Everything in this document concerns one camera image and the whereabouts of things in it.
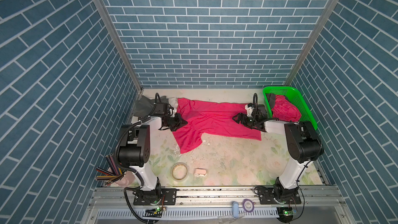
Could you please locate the green plastic basket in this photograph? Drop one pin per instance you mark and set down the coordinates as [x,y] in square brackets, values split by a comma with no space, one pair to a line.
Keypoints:
[295,97]

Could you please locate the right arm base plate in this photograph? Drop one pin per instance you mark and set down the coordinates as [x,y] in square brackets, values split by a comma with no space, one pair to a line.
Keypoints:
[267,196]

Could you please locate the aluminium rail frame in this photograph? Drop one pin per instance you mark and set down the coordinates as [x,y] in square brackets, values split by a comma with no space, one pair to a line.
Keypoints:
[321,204]

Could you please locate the pink eraser block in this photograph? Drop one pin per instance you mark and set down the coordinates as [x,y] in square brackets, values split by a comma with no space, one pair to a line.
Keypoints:
[200,172]

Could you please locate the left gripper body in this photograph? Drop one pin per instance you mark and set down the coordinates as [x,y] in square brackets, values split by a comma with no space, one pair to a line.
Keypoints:
[173,122]

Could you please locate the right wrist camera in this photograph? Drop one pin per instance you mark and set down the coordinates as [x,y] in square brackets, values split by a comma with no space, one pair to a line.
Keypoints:
[250,109]

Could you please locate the blue white small bottle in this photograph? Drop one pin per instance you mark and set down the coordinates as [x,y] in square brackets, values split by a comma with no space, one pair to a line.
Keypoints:
[235,209]

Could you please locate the right circuit board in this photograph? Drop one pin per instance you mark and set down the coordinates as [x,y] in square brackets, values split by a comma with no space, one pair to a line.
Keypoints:
[285,214]

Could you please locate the magenta t shirt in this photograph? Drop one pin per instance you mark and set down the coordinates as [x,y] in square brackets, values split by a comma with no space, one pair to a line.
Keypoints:
[284,110]
[211,118]

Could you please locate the tape roll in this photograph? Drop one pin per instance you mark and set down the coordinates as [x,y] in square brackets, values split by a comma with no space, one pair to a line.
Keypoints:
[179,171]

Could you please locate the circuit board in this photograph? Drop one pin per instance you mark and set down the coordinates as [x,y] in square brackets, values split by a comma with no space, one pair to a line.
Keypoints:
[151,213]
[285,214]

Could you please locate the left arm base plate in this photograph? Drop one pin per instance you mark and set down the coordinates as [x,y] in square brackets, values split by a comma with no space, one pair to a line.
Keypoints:
[160,196]

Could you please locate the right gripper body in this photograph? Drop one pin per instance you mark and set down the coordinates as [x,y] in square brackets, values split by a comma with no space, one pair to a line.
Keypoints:
[250,122]

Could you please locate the left circuit board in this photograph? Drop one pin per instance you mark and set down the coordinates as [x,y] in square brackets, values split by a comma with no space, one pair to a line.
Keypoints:
[151,213]

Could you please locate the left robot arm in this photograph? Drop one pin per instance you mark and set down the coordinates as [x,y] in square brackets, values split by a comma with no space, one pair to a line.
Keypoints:
[132,151]

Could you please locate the cup of coloured pencils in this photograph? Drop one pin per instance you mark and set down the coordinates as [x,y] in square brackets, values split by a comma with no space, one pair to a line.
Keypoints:
[110,175]

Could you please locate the folded grey t shirt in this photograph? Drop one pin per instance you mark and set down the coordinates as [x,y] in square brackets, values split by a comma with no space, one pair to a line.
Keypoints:
[150,107]

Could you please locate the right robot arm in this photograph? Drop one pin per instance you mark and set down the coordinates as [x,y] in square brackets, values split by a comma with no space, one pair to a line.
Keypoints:
[303,143]

